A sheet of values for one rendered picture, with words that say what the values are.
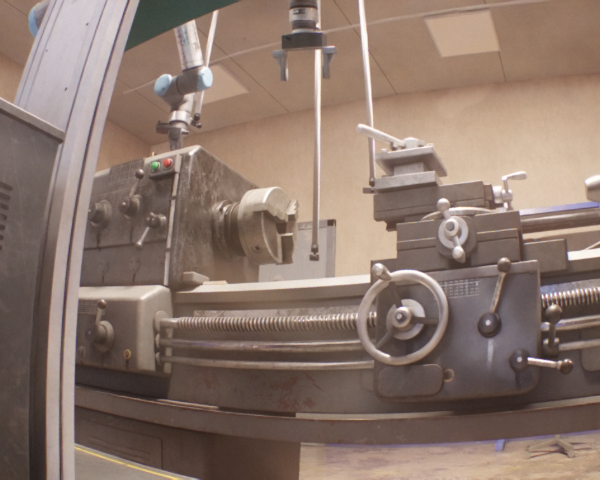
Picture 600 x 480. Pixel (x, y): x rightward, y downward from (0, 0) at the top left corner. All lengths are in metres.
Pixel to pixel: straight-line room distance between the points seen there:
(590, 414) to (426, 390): 0.40
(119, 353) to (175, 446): 0.33
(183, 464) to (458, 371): 0.86
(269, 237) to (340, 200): 3.49
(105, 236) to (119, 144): 4.53
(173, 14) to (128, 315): 0.88
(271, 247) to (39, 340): 1.11
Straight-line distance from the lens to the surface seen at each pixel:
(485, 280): 1.20
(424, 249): 1.23
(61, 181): 0.89
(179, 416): 1.48
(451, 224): 1.13
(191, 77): 2.08
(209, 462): 1.56
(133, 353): 1.60
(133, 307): 1.62
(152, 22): 1.31
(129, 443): 1.75
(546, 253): 1.34
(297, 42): 1.65
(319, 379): 1.46
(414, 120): 5.33
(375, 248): 4.98
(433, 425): 1.19
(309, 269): 5.12
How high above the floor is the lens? 0.53
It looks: 18 degrees up
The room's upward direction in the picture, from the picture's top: 2 degrees clockwise
